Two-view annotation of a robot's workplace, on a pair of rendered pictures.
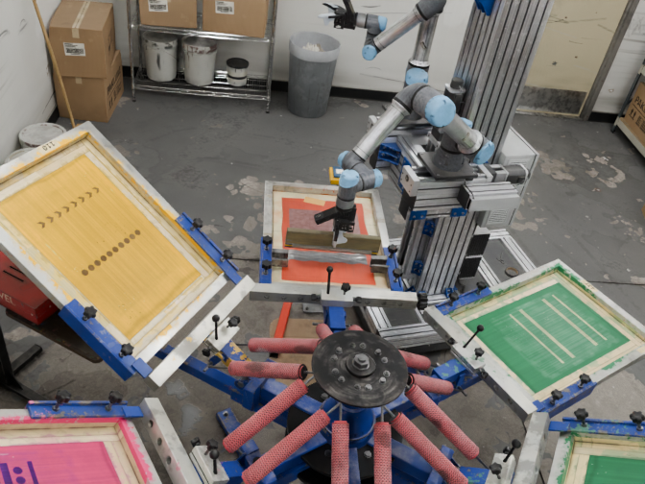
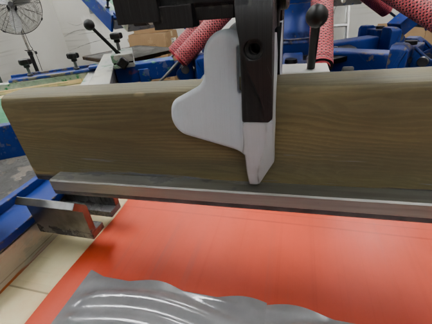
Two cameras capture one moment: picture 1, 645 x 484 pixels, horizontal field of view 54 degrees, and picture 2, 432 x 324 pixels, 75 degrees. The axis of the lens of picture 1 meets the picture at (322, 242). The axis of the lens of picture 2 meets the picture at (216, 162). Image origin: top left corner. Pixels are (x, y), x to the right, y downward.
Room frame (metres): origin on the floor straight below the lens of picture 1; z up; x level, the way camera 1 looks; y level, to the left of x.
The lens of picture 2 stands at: (2.31, 0.00, 1.19)
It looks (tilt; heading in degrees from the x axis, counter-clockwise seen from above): 30 degrees down; 206
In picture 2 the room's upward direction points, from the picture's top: 6 degrees counter-clockwise
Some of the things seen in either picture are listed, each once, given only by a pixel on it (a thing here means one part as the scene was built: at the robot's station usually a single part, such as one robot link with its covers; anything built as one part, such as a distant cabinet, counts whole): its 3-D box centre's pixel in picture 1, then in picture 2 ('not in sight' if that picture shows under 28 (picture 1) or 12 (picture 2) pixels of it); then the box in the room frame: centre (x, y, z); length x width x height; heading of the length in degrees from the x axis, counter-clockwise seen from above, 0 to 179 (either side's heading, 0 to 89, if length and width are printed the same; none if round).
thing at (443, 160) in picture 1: (450, 154); not in sight; (2.68, -0.53, 1.31); 0.15 x 0.15 x 0.10
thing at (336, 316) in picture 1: (335, 316); not in sight; (1.78, -0.10, 1.02); 0.17 x 0.06 x 0.05; 9
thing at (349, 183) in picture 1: (348, 184); not in sight; (2.15, -0.07, 1.39); 0.09 x 0.08 x 0.11; 128
